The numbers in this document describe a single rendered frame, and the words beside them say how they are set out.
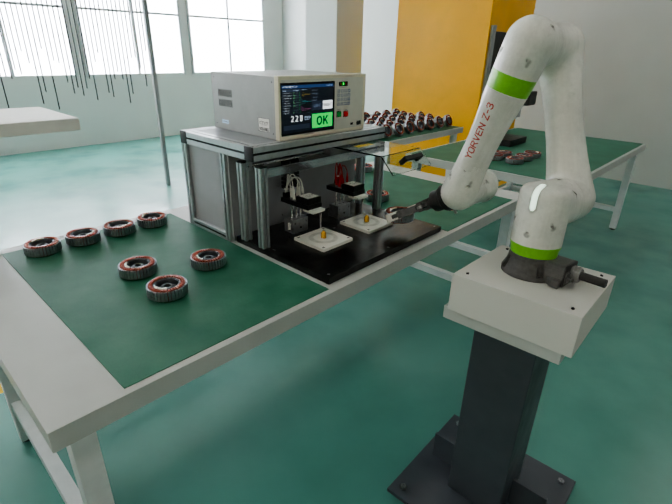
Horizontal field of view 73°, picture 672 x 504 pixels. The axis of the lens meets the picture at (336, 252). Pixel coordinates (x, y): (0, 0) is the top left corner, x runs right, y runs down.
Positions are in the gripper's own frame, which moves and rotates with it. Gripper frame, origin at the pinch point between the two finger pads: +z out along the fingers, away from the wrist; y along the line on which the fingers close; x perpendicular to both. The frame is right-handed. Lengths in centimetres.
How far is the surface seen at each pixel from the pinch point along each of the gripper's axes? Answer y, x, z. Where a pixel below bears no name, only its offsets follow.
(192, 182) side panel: -48, 39, 52
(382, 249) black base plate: -18.0, -9.3, -2.0
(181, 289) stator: -83, 2, 15
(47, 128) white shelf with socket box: -96, 57, 29
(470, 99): 319, 83, 119
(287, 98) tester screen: -32, 49, 2
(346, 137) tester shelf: -5.2, 34.1, 7.4
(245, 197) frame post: -47, 24, 23
